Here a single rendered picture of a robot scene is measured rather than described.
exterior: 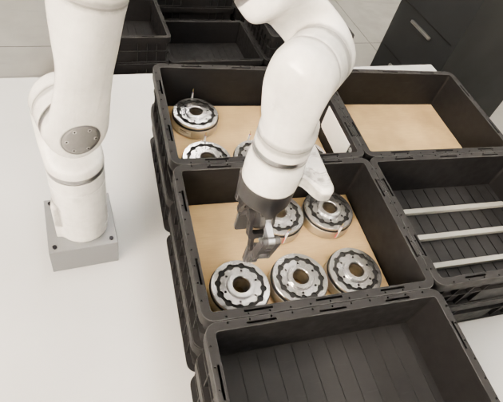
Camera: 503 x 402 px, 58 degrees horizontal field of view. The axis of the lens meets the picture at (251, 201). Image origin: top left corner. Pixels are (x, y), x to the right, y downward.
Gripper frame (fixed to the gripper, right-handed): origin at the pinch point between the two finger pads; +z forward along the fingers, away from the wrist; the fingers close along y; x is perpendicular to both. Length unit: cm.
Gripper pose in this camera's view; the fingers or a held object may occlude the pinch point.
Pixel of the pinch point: (246, 238)
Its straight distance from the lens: 69.1
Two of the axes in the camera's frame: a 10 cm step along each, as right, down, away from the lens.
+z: -2.2, 6.2, 7.5
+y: 2.3, 7.8, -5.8
